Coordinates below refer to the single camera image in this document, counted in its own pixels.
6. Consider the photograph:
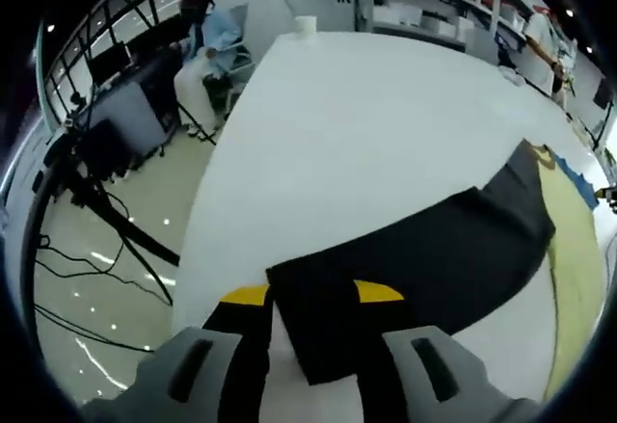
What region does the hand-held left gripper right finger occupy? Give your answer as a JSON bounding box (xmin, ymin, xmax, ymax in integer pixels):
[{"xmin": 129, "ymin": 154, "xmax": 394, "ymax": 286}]
[{"xmin": 349, "ymin": 278, "xmax": 544, "ymax": 423}]

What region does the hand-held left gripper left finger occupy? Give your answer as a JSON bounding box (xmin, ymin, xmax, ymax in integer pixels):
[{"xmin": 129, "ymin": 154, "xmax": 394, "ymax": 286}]
[{"xmin": 79, "ymin": 283, "xmax": 272, "ymax": 423}]

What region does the dark grey t-shirt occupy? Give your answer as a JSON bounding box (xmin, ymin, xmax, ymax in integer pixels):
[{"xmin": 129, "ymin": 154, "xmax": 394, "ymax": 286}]
[{"xmin": 264, "ymin": 138, "xmax": 609, "ymax": 403}]

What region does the black tripod stand with panel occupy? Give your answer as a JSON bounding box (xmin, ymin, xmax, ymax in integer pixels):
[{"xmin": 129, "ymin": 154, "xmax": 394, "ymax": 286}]
[{"xmin": 591, "ymin": 77, "xmax": 617, "ymax": 150}]

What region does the grey metal shelf rack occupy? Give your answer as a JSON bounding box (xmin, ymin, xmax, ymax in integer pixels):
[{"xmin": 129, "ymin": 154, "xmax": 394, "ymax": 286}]
[{"xmin": 354, "ymin": 0, "xmax": 531, "ymax": 66}]

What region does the grey office desk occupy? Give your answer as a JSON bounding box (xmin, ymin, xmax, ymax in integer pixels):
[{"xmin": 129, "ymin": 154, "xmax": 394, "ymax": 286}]
[{"xmin": 71, "ymin": 51, "xmax": 182, "ymax": 165}]

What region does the black computer monitor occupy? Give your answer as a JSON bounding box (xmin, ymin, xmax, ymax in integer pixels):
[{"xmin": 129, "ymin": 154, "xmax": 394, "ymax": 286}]
[{"xmin": 90, "ymin": 41, "xmax": 133, "ymax": 89}]

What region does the white paper cup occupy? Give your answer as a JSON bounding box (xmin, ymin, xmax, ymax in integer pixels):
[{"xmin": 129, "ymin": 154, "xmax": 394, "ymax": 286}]
[{"xmin": 293, "ymin": 14, "xmax": 318, "ymax": 40}]

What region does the white leaning board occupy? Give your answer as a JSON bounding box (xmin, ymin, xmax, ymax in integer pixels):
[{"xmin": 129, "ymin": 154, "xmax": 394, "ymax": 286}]
[{"xmin": 279, "ymin": 0, "xmax": 359, "ymax": 35}]

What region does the black framed glass partition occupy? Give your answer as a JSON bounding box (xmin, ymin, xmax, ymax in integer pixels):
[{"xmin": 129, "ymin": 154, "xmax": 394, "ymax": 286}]
[{"xmin": 40, "ymin": 0, "xmax": 194, "ymax": 125}]

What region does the black floor cable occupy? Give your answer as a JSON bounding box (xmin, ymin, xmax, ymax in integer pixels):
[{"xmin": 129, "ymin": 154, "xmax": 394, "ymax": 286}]
[
  {"xmin": 33, "ymin": 229, "xmax": 175, "ymax": 309},
  {"xmin": 33, "ymin": 304, "xmax": 156, "ymax": 353}
]

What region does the black camera tripod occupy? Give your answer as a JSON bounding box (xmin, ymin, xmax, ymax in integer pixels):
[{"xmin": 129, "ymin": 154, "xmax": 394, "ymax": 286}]
[{"xmin": 28, "ymin": 123, "xmax": 182, "ymax": 309}]

